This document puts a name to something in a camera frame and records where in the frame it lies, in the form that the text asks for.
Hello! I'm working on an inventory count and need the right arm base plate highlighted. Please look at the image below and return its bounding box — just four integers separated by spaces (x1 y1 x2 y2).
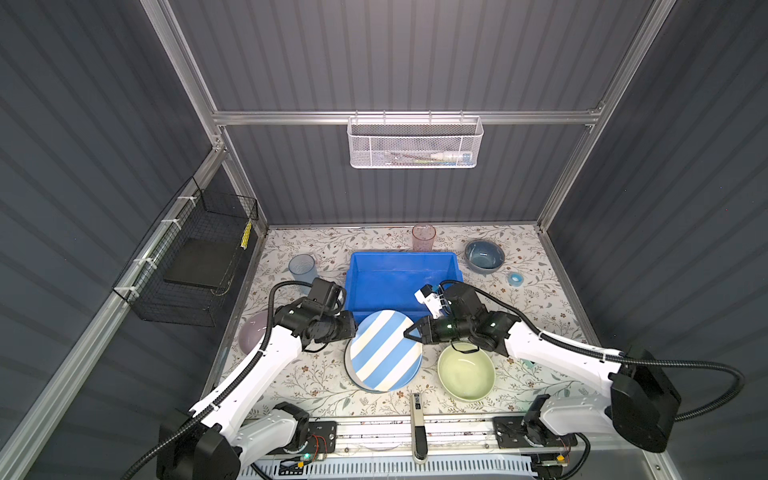
491 415 579 450

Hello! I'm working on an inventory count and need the clear blue plastic cup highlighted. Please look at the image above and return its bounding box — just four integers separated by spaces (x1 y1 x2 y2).
288 254 317 295

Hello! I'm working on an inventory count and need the black pad in basket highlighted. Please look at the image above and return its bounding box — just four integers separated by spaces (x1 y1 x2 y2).
163 238 237 289

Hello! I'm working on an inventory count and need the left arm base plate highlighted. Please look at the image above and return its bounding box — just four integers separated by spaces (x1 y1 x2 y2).
268 421 338 456

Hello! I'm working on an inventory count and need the blue plastic bin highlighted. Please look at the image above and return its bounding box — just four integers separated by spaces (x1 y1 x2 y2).
345 251 463 323

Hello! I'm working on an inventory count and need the floral table mat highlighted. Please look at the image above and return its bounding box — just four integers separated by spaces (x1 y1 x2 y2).
206 224 592 420

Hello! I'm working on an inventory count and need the purple bowl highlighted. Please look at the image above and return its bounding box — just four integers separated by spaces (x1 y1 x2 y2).
238 310 268 355

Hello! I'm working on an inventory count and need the light green bowl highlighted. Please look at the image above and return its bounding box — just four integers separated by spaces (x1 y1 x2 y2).
437 343 496 403

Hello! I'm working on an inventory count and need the grey blue bowl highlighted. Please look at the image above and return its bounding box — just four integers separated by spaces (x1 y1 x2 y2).
464 239 506 274

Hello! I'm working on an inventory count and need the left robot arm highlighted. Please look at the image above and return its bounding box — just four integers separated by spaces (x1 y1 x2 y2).
148 278 357 479

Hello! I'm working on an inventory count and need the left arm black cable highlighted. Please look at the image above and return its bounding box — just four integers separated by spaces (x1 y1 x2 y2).
119 279 346 480

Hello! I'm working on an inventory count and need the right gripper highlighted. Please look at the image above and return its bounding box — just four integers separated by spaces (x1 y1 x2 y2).
401 314 471 343

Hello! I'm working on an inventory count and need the pink plastic cup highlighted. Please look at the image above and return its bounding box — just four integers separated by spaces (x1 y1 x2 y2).
411 224 437 252

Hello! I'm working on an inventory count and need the black wire basket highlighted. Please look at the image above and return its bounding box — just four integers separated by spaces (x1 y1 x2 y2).
113 182 259 328

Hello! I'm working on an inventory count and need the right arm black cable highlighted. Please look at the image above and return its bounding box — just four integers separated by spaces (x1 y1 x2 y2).
437 279 746 423

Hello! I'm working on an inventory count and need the white wire mesh basket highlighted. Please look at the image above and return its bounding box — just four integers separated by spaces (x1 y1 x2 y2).
346 113 484 169

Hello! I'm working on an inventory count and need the yellow tag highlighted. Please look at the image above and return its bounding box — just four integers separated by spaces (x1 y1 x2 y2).
239 220 252 250

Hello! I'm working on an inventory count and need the black white handheld device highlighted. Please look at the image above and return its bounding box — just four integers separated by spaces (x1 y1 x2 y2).
411 393 428 464

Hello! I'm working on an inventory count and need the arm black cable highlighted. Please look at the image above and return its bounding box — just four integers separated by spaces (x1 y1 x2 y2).
119 279 346 480
437 279 746 423

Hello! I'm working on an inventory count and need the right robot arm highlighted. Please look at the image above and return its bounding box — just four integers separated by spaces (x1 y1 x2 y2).
404 282 681 453

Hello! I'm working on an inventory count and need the blue white striped plate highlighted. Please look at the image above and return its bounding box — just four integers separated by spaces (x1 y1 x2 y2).
345 310 423 393

